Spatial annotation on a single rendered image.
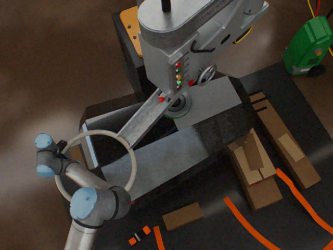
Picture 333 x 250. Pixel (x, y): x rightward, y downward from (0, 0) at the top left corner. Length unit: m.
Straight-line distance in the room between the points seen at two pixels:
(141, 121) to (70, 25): 2.12
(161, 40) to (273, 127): 1.75
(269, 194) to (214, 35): 1.45
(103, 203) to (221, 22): 1.09
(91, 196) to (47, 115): 2.18
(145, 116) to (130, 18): 0.96
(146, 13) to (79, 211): 0.83
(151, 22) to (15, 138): 2.26
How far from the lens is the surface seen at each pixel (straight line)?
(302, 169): 2.88
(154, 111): 1.99
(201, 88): 2.21
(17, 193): 3.17
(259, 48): 3.50
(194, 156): 2.18
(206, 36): 1.73
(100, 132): 2.04
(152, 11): 1.44
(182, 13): 1.42
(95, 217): 1.23
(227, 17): 1.77
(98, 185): 1.45
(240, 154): 2.66
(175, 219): 2.63
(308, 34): 3.09
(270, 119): 2.96
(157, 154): 2.10
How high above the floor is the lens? 2.74
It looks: 66 degrees down
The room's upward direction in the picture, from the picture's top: 7 degrees counter-clockwise
